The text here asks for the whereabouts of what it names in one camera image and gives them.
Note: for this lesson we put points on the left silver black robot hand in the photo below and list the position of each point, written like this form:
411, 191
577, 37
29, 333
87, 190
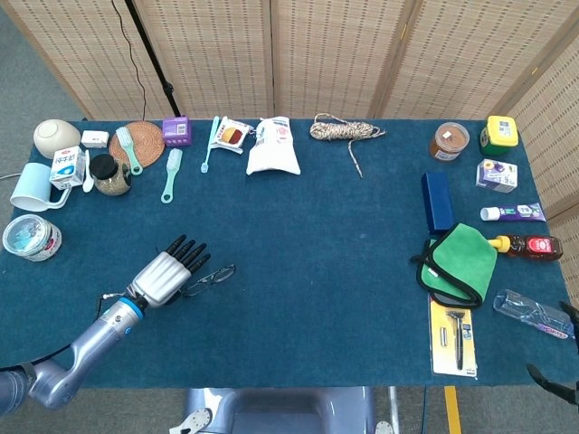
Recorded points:
160, 280

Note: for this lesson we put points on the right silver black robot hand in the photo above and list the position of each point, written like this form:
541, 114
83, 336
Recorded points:
556, 388

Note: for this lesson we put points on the black wire eyeglasses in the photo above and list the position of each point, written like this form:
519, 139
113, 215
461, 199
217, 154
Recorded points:
221, 273

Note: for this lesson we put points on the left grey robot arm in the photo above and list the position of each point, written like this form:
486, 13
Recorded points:
104, 327

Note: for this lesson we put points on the clear plastic water bottle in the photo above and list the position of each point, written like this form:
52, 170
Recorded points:
529, 312

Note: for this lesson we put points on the yellow floor tape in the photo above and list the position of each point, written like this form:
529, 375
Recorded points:
452, 409

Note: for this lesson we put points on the razor in yellow blister pack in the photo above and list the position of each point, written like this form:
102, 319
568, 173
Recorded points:
452, 348

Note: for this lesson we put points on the glass jar with black lid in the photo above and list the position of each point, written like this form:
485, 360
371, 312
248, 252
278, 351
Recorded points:
111, 178

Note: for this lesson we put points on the mint green scrub brush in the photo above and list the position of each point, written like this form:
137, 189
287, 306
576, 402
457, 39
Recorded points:
173, 163
129, 149

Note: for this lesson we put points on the white plastic spoon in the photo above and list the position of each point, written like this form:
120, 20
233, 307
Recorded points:
88, 183

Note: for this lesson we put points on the white tub with clear lid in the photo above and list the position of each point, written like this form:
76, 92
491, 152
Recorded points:
29, 237

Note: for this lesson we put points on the light blue toothbrush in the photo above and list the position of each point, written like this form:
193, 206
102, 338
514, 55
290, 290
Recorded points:
209, 149

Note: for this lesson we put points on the round woven rattan coaster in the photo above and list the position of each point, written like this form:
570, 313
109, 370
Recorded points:
149, 140

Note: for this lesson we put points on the syrup bottle with yellow cap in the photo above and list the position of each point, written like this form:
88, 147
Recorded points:
534, 247

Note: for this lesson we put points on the white perforated plate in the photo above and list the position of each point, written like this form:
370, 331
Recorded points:
383, 428
196, 420

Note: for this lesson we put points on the white blue milk carton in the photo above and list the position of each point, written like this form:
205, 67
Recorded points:
67, 168

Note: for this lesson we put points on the small purple box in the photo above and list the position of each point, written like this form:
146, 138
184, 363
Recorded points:
176, 131

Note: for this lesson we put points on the small white box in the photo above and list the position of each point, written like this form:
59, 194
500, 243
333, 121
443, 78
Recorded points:
95, 138

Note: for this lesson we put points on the green cloth with black trim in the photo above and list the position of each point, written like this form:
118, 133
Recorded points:
461, 262

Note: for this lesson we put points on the light blue plastic mug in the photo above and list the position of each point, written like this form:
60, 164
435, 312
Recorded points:
29, 187

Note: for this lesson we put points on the white snack packet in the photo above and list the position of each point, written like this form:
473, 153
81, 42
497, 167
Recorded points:
231, 134

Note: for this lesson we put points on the metal table leg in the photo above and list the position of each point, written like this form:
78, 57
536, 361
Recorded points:
394, 407

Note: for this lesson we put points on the blue felt table cover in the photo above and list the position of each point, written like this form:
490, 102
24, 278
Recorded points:
316, 226

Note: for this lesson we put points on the white cloth bag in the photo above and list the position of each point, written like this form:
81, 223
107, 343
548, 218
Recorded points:
271, 153

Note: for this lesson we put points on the grey blue robot torso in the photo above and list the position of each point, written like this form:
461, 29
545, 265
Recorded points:
280, 411

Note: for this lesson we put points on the beige ceramic bowl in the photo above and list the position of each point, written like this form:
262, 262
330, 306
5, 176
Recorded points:
54, 135

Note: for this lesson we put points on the purple toothpaste tube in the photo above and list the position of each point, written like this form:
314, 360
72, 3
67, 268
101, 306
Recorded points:
515, 212

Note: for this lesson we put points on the dark blue rectangular box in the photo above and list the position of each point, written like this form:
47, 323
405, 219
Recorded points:
437, 203

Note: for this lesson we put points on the purple white drink carton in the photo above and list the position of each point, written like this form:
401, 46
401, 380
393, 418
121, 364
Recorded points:
496, 175

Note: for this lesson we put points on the black stand pole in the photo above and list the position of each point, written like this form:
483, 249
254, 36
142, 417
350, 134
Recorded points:
154, 59

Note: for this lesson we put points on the green container with yellow lid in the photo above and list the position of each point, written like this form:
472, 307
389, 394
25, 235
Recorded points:
500, 134

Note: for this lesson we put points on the orange brown plastic tub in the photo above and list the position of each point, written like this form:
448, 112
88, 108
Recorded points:
448, 141

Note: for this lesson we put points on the bamboo folding screen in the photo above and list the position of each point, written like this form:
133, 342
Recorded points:
316, 54

